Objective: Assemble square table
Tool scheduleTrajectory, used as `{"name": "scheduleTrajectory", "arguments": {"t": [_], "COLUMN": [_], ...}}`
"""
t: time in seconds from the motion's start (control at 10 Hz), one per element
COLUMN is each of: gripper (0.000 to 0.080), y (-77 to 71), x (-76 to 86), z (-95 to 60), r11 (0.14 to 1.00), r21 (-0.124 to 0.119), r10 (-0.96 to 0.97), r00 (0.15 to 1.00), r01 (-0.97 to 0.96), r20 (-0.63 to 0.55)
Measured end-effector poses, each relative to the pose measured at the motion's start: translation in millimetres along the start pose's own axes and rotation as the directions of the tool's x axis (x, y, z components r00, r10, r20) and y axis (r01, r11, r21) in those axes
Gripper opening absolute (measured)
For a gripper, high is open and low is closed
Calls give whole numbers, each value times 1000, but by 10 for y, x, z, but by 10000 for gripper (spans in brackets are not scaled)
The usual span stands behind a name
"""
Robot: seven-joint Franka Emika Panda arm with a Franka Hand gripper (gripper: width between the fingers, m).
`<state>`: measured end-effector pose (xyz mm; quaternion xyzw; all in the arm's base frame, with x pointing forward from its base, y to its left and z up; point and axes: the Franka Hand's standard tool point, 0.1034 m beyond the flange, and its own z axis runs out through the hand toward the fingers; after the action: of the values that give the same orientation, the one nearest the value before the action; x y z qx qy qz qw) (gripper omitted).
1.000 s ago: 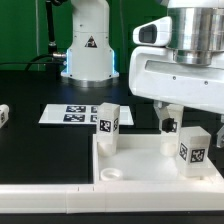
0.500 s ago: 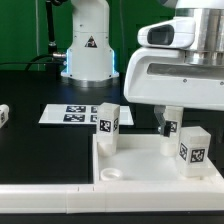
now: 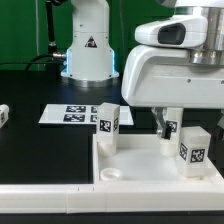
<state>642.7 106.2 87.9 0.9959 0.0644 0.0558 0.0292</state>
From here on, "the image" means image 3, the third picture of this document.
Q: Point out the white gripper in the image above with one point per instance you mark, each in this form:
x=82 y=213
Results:
x=163 y=77

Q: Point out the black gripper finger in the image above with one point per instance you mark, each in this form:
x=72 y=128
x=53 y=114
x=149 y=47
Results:
x=220 y=126

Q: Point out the white square table top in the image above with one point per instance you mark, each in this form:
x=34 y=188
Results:
x=138 y=159

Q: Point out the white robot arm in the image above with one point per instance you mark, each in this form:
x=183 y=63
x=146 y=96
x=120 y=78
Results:
x=89 y=61

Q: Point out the white base tag plate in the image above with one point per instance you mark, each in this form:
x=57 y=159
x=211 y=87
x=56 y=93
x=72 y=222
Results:
x=69 y=114

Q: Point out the white L-shaped obstacle fence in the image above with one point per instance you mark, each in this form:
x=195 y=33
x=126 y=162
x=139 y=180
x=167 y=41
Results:
x=112 y=197

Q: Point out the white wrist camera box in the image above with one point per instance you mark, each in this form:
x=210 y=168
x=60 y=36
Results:
x=185 y=31

